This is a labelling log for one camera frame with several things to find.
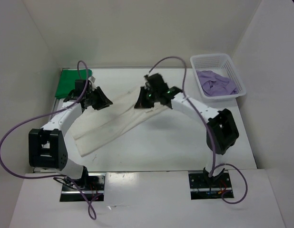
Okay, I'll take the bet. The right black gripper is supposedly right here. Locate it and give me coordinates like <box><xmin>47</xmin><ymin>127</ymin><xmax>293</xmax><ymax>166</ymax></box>
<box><xmin>134</xmin><ymin>86</ymin><xmax>159</xmax><ymax>109</ymax></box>

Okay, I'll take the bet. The purple t shirt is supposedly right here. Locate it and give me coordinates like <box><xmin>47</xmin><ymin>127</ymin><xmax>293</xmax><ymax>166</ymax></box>
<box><xmin>196</xmin><ymin>70</ymin><xmax>239</xmax><ymax>97</ymax></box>

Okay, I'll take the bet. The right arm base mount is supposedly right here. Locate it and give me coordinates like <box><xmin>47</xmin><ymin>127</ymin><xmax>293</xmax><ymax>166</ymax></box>
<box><xmin>188</xmin><ymin>171</ymin><xmax>234</xmax><ymax>200</ymax></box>

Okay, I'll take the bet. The green t shirt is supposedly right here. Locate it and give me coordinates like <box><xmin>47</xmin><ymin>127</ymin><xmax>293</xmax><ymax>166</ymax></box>
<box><xmin>55</xmin><ymin>69</ymin><xmax>92</xmax><ymax>100</ymax></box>

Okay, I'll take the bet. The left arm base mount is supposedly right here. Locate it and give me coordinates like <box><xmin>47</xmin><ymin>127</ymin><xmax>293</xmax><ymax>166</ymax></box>
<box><xmin>57</xmin><ymin>172</ymin><xmax>106</xmax><ymax>202</ymax></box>

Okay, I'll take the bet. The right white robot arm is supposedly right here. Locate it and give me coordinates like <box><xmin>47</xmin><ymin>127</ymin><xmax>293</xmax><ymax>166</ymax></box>
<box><xmin>134</xmin><ymin>86</ymin><xmax>239</xmax><ymax>187</ymax></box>

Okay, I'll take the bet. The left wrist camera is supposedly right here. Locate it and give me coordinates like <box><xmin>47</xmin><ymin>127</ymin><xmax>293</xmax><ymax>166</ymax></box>
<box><xmin>74</xmin><ymin>79</ymin><xmax>91</xmax><ymax>96</ymax></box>

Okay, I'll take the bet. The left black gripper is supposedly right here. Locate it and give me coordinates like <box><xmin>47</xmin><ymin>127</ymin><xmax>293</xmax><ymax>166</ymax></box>
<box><xmin>86</xmin><ymin>86</ymin><xmax>113</xmax><ymax>111</ymax></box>

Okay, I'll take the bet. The white plastic basket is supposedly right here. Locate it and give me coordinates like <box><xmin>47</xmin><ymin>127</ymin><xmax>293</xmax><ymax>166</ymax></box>
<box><xmin>190</xmin><ymin>54</ymin><xmax>246</xmax><ymax>101</ymax></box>

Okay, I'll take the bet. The white t shirt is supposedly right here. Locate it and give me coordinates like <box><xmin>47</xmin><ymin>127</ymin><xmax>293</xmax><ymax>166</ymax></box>
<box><xmin>69</xmin><ymin>86</ymin><xmax>167</xmax><ymax>157</ymax></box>

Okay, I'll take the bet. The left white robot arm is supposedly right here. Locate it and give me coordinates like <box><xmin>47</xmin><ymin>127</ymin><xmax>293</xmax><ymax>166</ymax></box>
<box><xmin>29</xmin><ymin>86</ymin><xmax>113</xmax><ymax>190</ymax></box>

